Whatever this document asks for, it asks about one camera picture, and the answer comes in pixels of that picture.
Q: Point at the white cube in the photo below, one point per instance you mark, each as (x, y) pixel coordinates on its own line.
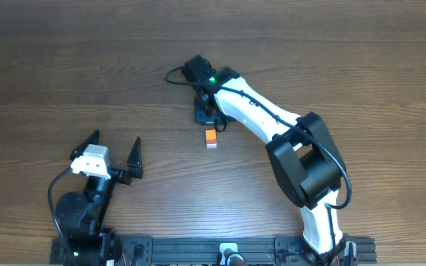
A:
(212, 146)

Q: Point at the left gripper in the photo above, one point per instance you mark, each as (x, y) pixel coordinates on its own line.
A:
(120, 175)

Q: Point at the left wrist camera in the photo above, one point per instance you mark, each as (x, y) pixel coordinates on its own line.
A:
(91, 162)

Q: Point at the orange cube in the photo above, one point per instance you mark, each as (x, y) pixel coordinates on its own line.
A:
(211, 135)

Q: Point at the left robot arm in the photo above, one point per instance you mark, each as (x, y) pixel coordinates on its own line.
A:
(76, 214)

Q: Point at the mounting rail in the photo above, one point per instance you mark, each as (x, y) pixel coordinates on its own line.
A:
(187, 251)

